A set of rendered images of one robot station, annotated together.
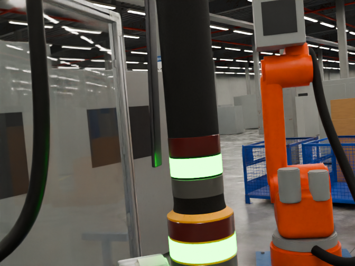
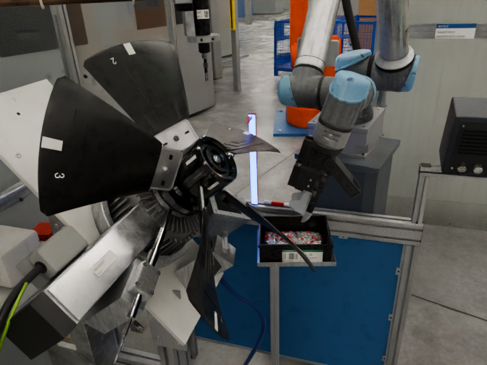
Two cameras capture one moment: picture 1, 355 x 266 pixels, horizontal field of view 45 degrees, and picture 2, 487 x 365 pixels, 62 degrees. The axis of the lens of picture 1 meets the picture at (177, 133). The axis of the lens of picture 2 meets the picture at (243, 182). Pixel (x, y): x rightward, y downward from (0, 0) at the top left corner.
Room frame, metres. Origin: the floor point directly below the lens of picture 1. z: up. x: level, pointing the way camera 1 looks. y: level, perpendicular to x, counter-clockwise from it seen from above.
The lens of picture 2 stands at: (-0.64, -0.04, 1.56)
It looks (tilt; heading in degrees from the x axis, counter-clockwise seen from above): 26 degrees down; 358
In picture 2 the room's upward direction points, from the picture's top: 3 degrees counter-clockwise
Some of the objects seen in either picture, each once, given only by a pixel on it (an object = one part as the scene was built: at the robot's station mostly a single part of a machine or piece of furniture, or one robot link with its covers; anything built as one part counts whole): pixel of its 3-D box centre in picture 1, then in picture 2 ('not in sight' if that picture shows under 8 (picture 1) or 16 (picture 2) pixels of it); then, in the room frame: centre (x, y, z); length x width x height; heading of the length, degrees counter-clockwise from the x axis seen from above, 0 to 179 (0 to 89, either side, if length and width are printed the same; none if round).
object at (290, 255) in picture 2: not in sight; (293, 238); (0.40, -0.24, 0.85); 0.22 x 0.17 x 0.07; 84
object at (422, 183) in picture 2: not in sight; (420, 194); (0.43, -0.63, 0.96); 0.03 x 0.03 x 0.20; 69
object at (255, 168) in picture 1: (282, 168); (309, 45); (7.31, -1.74, 0.49); 1.27 x 0.88 x 0.98; 143
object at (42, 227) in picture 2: not in sight; (43, 231); (0.50, 0.56, 0.87); 0.08 x 0.08 x 0.02; 79
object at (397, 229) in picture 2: not in sight; (283, 216); (0.58, -0.23, 0.82); 0.90 x 0.04 x 0.08; 69
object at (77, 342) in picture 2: not in sight; (78, 334); (0.18, 0.38, 0.73); 0.15 x 0.09 x 0.22; 69
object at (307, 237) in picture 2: not in sight; (294, 244); (0.40, -0.24, 0.83); 0.19 x 0.14 x 0.02; 84
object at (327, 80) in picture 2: not in sight; (348, 93); (0.27, -0.33, 1.32); 0.11 x 0.11 x 0.08; 58
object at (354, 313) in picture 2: not in sight; (282, 297); (0.58, -0.23, 0.45); 0.82 x 0.02 x 0.66; 69
